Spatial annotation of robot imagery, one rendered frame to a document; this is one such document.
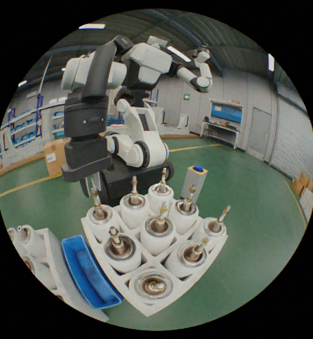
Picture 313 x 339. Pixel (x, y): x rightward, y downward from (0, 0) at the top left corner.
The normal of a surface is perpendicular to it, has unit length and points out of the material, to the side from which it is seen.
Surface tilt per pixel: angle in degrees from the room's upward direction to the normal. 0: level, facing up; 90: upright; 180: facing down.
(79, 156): 90
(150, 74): 108
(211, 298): 0
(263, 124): 90
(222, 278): 0
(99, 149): 90
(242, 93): 90
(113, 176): 45
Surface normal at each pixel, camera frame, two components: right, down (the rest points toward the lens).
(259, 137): -0.74, 0.22
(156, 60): 0.61, 0.65
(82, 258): 0.11, -0.89
